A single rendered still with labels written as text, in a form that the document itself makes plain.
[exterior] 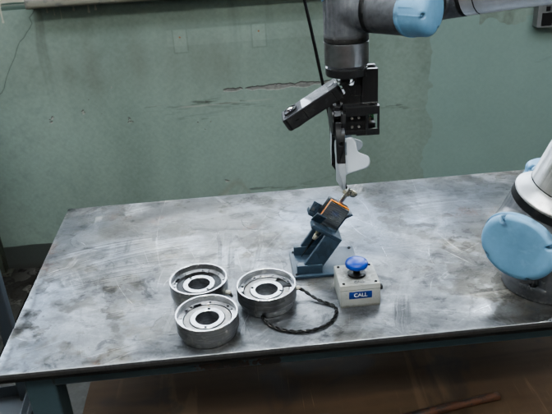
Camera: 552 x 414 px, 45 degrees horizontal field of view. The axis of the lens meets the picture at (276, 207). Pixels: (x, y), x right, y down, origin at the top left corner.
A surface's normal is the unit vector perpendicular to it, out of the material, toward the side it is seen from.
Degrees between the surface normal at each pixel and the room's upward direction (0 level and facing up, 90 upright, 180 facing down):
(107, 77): 90
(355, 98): 90
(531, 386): 0
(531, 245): 97
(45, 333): 0
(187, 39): 90
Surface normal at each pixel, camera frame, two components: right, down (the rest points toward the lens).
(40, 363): -0.06, -0.90
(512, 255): -0.63, 0.48
